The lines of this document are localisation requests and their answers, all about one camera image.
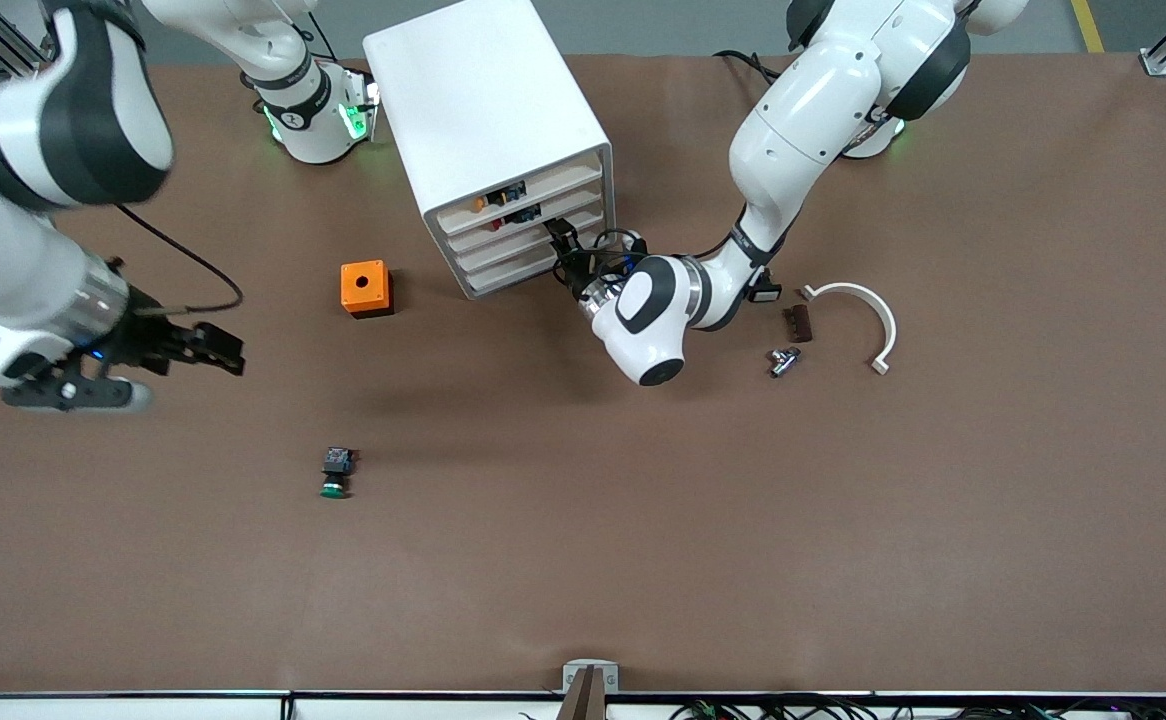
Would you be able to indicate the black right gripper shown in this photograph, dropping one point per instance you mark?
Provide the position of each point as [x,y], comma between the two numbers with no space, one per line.
[146,341]

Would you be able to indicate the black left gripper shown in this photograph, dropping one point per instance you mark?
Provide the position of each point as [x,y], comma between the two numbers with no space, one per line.
[579,271]

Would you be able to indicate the white plastic drawer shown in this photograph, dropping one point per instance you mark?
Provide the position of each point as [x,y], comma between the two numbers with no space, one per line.
[523,272]
[568,209]
[518,246]
[563,187]

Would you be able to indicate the green push button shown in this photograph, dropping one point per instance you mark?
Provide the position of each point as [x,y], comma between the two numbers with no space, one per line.
[336,470]

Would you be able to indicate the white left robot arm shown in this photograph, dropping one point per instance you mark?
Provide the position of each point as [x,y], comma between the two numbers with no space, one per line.
[803,120]

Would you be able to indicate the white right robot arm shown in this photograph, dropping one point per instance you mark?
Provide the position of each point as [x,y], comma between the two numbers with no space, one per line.
[13,130]

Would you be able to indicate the red push button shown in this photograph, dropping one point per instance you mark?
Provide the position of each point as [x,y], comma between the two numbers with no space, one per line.
[513,216]

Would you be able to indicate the yellow push button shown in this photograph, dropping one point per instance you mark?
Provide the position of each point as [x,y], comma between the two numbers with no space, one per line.
[488,199]

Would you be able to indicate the white drawer cabinet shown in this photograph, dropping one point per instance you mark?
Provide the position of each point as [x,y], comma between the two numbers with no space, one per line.
[483,90]

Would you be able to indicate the white square push button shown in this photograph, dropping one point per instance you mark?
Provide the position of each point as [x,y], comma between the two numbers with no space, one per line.
[767,294]

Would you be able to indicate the brown cylinder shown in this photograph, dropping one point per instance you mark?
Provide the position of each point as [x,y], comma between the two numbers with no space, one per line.
[798,323]

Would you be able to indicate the chrome valve fitting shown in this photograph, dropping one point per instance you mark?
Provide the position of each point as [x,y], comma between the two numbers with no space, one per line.
[784,362]

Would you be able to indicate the brown table cover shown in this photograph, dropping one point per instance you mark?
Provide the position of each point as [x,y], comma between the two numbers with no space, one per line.
[583,530]

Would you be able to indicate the white semicircular pipe clamp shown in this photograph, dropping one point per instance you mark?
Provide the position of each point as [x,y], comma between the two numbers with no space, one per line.
[878,305]

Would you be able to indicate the yellow floor tape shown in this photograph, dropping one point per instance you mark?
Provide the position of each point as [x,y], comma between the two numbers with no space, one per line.
[1088,25]

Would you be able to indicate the orange button enclosure box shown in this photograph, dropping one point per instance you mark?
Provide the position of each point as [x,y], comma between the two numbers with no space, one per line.
[363,285]

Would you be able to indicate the white table edge rail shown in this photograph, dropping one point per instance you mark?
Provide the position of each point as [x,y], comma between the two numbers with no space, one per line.
[143,705]

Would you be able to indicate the grey metal bracket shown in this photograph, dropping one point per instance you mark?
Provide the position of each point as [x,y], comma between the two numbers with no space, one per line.
[573,670]

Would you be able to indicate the brown post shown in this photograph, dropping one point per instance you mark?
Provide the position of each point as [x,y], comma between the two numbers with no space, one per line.
[585,695]

